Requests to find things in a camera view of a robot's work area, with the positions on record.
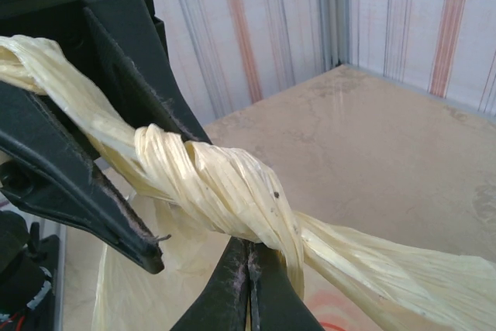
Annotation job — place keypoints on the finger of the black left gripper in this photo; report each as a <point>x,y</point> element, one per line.
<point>69,176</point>
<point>147,59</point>

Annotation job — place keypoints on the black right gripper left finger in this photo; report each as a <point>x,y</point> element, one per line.
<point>221,296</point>

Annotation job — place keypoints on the aluminium corner post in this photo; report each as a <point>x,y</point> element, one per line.
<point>335,17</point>

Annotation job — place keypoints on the cream printed plastic bag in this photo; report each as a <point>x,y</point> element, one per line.
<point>232,176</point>

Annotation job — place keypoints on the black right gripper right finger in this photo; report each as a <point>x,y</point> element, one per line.
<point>279,300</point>

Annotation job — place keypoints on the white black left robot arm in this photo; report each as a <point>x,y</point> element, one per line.
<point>15,269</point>

